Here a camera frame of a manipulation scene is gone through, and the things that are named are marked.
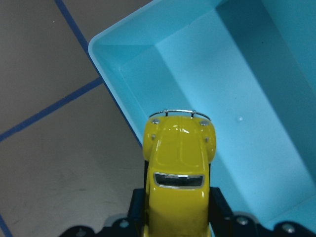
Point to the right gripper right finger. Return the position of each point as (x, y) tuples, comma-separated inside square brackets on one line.
[(219, 213)]

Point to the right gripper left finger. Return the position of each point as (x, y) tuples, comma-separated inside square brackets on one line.
[(136, 211)]

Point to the yellow beetle toy car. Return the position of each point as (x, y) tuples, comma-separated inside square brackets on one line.
[(179, 146)]

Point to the light blue plastic bin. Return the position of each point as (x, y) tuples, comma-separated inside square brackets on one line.
[(250, 65)]

